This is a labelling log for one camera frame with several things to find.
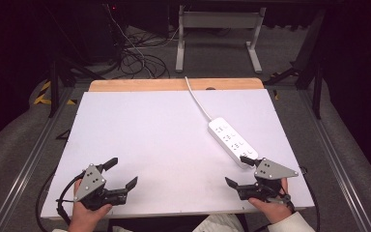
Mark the person's white clothing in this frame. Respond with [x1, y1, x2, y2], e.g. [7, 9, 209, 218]
[110, 213, 246, 232]

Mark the white floor cable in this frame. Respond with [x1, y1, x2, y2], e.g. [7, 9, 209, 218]
[106, 5, 154, 79]

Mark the black tripod stand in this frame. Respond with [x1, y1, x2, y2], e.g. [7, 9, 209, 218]
[46, 57, 107, 119]

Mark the person's right hand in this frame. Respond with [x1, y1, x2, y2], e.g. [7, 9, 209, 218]
[247, 177, 296, 225]

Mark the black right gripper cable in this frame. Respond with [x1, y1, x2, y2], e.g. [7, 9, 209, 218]
[299, 165, 322, 232]

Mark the aluminium floor rail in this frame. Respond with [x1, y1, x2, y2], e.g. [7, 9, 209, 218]
[298, 88, 371, 232]
[0, 86, 75, 232]

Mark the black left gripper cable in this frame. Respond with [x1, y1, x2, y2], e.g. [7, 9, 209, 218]
[35, 168, 89, 229]

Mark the person's left hand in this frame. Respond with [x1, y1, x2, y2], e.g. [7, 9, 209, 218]
[68, 178, 114, 232]

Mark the black computer tower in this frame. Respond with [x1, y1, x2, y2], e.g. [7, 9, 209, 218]
[73, 3, 127, 64]

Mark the white metal desk frame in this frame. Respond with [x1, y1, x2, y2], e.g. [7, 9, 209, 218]
[174, 4, 268, 74]

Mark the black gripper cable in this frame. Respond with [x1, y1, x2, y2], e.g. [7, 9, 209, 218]
[299, 165, 322, 232]
[35, 168, 89, 229]

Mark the white power strip cable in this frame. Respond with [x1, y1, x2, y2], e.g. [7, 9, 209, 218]
[184, 75, 214, 123]

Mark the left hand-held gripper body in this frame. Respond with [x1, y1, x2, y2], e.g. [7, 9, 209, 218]
[73, 163, 129, 212]

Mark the black metal stand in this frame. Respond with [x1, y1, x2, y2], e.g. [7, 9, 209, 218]
[264, 9, 327, 120]

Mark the black floor cable bundle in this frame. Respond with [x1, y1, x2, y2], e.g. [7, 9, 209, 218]
[117, 28, 172, 80]

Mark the black table bracket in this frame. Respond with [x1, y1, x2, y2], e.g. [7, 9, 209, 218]
[55, 129, 72, 141]

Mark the wooden table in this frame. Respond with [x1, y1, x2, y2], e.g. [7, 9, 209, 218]
[87, 76, 265, 93]

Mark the yellow black hazard tape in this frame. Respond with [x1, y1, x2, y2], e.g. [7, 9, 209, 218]
[33, 80, 78, 106]

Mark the white board cover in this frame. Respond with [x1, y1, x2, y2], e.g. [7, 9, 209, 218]
[40, 88, 316, 220]

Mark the white power strip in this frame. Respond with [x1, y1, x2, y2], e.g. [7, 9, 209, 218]
[207, 116, 260, 169]

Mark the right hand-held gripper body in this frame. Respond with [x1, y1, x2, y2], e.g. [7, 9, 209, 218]
[237, 157, 300, 206]

